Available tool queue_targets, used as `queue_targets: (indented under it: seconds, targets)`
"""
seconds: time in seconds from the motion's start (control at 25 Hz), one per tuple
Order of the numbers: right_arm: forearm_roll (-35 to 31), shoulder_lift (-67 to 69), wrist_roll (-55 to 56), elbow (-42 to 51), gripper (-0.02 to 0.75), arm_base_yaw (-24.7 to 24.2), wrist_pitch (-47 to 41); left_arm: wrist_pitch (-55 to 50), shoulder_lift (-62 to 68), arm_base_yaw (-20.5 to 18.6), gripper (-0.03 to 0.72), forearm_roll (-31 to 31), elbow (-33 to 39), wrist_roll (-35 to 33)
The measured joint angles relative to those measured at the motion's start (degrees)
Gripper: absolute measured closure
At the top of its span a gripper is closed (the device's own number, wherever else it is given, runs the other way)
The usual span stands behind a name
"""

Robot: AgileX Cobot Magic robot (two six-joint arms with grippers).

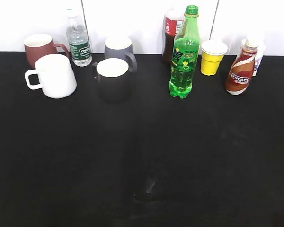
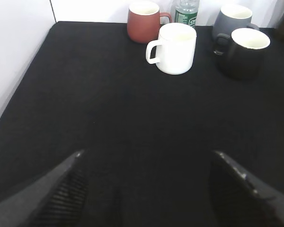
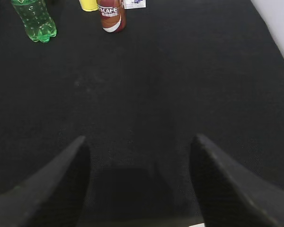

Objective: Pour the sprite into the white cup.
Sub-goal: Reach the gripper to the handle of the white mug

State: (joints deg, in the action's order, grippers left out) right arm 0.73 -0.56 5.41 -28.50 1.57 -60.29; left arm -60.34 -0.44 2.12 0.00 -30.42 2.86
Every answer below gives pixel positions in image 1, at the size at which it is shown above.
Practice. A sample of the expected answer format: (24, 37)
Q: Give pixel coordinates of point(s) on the green soda bottle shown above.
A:
(185, 54)

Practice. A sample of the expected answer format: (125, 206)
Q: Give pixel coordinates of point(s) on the brown Nescafe coffee bottle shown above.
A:
(242, 69)

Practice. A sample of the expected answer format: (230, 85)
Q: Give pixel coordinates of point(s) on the clear water bottle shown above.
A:
(77, 37)

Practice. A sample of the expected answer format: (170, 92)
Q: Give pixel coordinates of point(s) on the white paper cup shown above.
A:
(259, 39)

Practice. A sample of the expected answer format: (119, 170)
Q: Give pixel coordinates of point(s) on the yellow paper cup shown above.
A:
(213, 52)

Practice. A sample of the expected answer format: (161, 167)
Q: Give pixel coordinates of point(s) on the red ceramic mug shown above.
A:
(39, 45)

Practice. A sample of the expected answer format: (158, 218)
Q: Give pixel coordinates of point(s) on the black ceramic mug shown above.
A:
(113, 79)

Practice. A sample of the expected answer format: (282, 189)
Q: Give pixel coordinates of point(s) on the grey ceramic mug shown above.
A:
(120, 47)

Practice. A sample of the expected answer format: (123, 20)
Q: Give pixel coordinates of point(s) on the cola bottle red label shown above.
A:
(173, 21)

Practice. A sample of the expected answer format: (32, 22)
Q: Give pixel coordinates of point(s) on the white ceramic mug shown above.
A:
(55, 74)

